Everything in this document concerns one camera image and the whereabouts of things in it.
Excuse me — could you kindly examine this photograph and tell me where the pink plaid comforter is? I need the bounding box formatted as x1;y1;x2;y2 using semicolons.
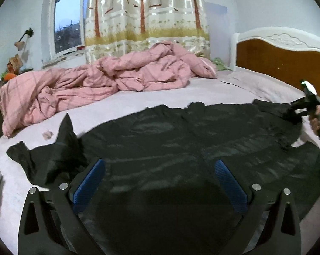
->
0;41;217;137

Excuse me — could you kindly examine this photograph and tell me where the orange toy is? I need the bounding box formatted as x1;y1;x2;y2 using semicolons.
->
3;72;17;81

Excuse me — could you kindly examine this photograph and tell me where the black puffer jacket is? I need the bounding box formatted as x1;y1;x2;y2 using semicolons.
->
7;100;320;254

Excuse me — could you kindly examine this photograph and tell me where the light pink pillow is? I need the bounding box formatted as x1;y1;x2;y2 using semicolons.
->
221;69;304;103

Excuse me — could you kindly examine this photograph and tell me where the tree print curtain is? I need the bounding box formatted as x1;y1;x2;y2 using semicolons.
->
85;0;210;63

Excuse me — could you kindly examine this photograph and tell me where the white and wood headboard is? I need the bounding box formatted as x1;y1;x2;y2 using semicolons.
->
230;27;320;96

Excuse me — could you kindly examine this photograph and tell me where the right hand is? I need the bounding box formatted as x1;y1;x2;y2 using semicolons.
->
309;105;320;135

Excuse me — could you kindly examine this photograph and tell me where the white framed window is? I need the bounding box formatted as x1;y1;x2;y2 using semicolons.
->
49;0;88;58

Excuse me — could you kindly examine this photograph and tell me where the pink bed sheet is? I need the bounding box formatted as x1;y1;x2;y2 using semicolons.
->
0;65;320;255

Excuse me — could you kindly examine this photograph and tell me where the wall mounted desk lamp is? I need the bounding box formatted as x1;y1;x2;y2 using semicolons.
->
14;28;34;51

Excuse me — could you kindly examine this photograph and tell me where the small pink paper scrap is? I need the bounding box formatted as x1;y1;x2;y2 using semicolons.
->
42;130;53;140

